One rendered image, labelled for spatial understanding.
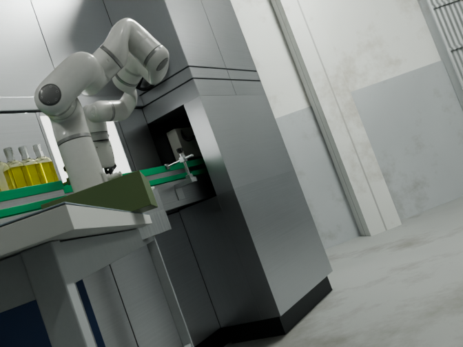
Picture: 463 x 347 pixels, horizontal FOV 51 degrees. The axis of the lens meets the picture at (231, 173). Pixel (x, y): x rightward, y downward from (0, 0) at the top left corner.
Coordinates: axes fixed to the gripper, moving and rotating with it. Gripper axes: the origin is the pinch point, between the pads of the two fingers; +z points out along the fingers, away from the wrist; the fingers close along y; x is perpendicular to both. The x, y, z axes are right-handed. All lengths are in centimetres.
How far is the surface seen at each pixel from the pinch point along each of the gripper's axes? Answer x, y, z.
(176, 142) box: -30, -85, -11
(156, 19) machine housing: -22, -73, -74
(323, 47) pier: -16, -303, -78
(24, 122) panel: -38.2, 1.2, -26.8
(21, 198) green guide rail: -5.3, 31.2, 0.4
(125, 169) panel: -30, -43, -1
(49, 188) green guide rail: -5.1, 20.3, -1.0
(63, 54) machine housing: -49, -34, -58
